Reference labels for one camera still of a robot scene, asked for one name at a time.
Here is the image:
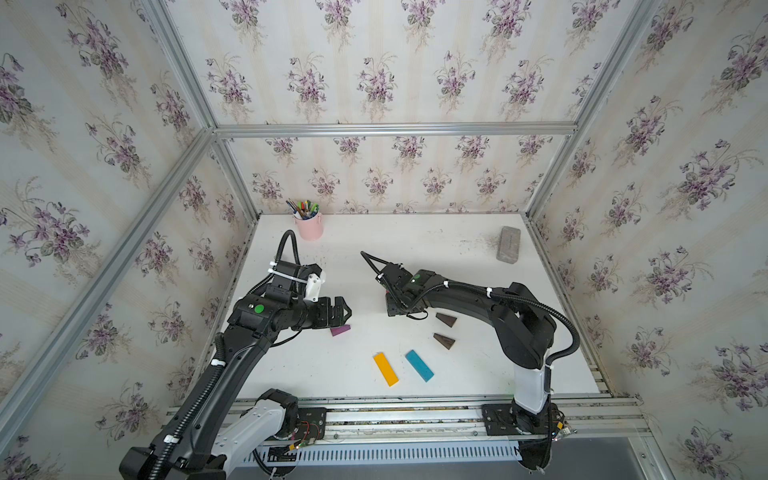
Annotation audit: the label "pink pen holder cup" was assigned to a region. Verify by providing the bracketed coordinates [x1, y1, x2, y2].
[294, 213, 324, 241]

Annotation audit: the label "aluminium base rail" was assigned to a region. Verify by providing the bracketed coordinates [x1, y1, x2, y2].
[228, 394, 657, 472]

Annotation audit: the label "grey board eraser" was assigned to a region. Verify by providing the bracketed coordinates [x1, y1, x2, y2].
[496, 226, 521, 264]

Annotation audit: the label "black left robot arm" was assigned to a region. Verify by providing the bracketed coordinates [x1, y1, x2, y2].
[119, 294, 352, 479]

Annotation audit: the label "yellow rectangular block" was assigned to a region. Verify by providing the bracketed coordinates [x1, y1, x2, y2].
[373, 352, 399, 387]

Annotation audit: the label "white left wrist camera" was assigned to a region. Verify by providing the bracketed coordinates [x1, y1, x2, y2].
[304, 272, 326, 303]

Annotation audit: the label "coloured pens in cup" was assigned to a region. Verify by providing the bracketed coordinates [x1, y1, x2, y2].
[285, 200, 320, 220]

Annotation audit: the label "blue rectangular block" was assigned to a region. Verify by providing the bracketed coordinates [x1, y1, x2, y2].
[405, 350, 434, 382]

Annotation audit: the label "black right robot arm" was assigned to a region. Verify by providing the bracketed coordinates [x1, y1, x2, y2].
[361, 252, 556, 414]

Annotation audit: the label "brown triangular wedge block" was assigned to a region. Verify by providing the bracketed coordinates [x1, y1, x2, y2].
[435, 312, 457, 328]

